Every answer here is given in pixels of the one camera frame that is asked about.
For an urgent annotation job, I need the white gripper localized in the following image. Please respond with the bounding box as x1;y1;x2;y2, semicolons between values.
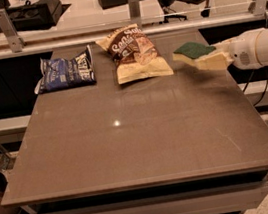
194;28;264;71

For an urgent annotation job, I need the green and yellow sponge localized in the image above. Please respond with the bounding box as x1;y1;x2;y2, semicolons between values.
172;41;216;66

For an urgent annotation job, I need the brown chip bag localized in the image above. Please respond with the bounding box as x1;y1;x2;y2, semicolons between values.
96;24;173;85

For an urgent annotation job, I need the blue chip bag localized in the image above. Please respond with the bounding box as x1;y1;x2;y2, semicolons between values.
34;45;96;94

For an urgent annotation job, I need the black tray on desk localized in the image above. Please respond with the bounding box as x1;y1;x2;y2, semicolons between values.
0;0;69;31

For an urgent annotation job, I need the grey table drawer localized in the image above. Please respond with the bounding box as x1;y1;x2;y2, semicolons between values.
43;181;268;214

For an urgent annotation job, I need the black cable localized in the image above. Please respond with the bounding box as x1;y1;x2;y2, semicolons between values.
230;11;268;109

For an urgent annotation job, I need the middle metal bracket post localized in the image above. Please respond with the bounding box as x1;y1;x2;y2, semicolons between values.
127;0;142;27

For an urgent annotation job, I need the left metal bracket post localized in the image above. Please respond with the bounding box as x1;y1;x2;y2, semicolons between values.
0;8;25;53

